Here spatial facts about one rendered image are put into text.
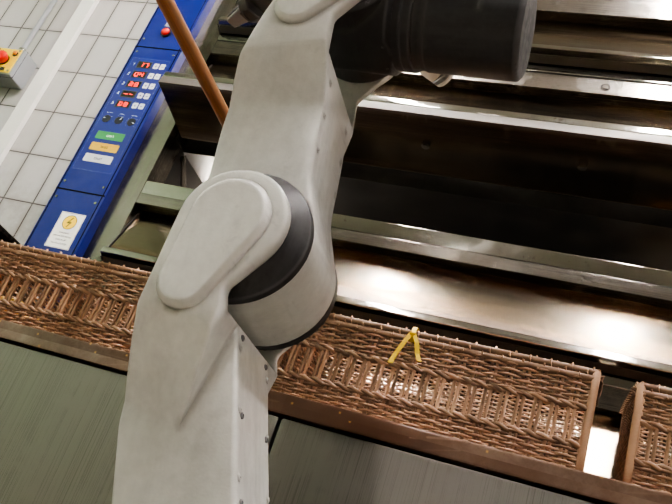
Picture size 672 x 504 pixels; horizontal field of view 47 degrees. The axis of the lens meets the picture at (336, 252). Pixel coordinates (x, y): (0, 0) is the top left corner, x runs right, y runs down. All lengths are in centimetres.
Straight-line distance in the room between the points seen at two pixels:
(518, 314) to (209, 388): 108
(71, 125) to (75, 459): 135
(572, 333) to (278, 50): 100
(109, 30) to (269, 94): 173
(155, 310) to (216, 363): 7
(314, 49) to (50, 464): 70
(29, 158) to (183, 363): 170
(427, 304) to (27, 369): 84
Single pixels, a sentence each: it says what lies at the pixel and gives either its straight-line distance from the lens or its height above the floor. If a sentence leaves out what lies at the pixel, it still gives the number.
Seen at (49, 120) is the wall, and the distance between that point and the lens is 241.
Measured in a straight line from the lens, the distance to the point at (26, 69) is 256.
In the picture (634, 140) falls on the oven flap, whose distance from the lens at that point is 175.
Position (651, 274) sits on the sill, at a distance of 176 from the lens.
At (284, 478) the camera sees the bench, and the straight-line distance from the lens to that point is 106.
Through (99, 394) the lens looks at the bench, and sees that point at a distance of 121.
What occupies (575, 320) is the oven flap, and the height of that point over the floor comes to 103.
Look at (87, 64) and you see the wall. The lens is 250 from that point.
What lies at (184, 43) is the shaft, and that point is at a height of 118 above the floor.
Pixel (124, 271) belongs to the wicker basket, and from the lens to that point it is 134.
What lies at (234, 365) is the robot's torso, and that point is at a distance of 71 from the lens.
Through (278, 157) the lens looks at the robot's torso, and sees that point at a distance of 81.
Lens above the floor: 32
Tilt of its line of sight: 25 degrees up
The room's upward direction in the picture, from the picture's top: 20 degrees clockwise
